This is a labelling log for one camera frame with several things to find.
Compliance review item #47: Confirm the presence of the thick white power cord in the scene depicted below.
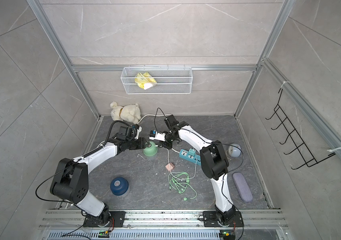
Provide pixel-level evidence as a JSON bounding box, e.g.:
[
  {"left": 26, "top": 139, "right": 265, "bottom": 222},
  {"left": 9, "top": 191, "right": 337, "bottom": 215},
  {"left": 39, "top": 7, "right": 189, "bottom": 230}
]
[{"left": 95, "top": 113, "right": 171, "bottom": 151}]

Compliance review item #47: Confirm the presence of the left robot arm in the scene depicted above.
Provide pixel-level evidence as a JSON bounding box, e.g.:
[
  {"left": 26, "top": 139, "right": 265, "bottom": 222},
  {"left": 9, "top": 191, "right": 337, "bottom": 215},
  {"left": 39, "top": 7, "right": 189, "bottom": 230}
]
[{"left": 50, "top": 121, "right": 149, "bottom": 227}]

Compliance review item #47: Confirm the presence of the purple glasses case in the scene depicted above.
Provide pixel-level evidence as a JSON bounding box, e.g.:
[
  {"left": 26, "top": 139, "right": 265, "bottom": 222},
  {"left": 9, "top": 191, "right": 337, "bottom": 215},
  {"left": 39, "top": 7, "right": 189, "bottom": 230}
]
[{"left": 232, "top": 173, "right": 253, "bottom": 203}]

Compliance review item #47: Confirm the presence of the white wire wall basket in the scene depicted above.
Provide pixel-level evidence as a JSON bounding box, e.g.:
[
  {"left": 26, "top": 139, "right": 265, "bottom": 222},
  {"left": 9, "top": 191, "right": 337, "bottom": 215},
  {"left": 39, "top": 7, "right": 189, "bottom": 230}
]
[{"left": 121, "top": 67, "right": 193, "bottom": 95}]

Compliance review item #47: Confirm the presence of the teal power strip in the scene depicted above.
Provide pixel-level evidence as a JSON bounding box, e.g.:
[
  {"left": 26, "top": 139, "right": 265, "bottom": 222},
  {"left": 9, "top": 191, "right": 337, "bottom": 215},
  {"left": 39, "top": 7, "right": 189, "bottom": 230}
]
[{"left": 179, "top": 149, "right": 201, "bottom": 166}]

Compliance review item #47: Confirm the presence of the white plush teddy bear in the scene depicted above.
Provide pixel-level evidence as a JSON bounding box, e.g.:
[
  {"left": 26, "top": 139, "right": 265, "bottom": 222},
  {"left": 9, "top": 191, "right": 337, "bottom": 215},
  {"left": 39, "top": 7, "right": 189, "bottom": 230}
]
[{"left": 110, "top": 102, "right": 142, "bottom": 125}]

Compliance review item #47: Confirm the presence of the yellow packet in basket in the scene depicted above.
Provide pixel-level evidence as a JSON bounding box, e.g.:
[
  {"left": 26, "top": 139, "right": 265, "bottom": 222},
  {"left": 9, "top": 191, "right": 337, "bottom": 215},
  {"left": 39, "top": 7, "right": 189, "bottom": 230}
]
[{"left": 135, "top": 72, "right": 157, "bottom": 90}]

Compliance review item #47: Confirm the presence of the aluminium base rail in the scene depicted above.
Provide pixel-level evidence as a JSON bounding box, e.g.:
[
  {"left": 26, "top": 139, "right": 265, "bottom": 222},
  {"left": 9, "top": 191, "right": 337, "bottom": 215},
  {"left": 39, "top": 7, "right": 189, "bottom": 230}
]
[{"left": 36, "top": 209, "right": 293, "bottom": 240}]

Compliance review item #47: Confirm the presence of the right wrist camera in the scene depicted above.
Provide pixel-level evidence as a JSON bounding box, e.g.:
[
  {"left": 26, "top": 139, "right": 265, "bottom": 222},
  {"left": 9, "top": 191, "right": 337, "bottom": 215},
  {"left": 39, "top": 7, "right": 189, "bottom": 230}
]
[{"left": 149, "top": 130, "right": 166, "bottom": 142}]

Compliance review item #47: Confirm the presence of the pink USB charger adapter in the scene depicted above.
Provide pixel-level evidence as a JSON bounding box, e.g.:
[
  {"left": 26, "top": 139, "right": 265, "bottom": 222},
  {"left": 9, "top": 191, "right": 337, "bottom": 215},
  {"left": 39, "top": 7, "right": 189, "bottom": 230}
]
[{"left": 165, "top": 163, "right": 174, "bottom": 172}]

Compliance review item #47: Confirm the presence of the black wire hook rack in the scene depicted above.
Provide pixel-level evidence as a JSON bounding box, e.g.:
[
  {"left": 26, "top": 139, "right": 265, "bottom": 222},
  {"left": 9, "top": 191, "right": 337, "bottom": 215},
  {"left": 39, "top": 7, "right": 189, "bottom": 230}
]
[{"left": 265, "top": 89, "right": 336, "bottom": 170}]

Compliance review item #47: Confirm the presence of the green USB cable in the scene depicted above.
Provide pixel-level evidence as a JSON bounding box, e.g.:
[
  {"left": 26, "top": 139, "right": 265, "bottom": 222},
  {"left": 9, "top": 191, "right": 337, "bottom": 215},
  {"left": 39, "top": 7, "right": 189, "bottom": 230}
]
[{"left": 167, "top": 171, "right": 198, "bottom": 202}]

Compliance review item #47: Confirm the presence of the teal USB charger adapter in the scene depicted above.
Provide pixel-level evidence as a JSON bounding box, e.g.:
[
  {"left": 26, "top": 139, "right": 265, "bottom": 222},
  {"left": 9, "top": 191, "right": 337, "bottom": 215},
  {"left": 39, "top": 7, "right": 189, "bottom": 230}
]
[{"left": 188, "top": 149, "right": 196, "bottom": 158}]

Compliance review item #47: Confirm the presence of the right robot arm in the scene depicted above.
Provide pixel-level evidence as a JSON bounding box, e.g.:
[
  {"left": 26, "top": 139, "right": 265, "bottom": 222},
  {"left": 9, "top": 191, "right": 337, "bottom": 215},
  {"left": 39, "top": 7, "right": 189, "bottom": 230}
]
[{"left": 150, "top": 115, "right": 244, "bottom": 227}]

